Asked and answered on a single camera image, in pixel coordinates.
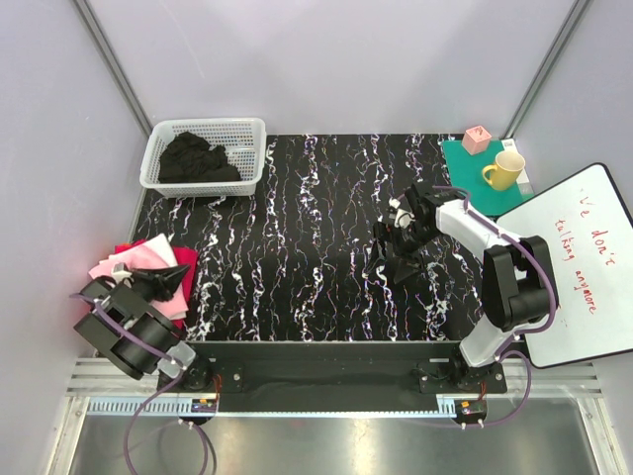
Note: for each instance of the black t shirt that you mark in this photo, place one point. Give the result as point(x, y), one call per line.
point(191, 159)

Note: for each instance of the white slotted cable duct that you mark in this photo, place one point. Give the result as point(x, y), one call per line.
point(189, 407)

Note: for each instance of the yellow mug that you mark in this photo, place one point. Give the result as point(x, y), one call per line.
point(503, 172)

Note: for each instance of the white plastic basket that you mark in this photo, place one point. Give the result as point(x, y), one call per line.
point(243, 138)

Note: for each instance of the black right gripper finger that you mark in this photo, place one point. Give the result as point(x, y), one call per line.
point(378, 253)
point(408, 267)

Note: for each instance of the pink t shirt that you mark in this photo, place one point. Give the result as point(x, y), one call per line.
point(158, 262)

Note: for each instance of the white whiteboard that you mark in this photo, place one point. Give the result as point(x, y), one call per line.
point(589, 233)

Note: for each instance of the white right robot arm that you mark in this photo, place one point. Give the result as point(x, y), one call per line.
point(519, 294)

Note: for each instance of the green cutting mat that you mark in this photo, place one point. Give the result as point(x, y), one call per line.
point(465, 171)

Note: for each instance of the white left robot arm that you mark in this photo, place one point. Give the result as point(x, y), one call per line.
point(123, 325)

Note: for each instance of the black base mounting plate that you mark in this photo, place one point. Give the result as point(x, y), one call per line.
point(432, 366)

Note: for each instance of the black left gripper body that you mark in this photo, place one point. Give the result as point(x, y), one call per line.
point(150, 288)

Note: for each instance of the pink cube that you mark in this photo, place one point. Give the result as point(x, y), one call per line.
point(476, 140)

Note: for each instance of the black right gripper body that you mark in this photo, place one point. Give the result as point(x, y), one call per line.
point(404, 238)

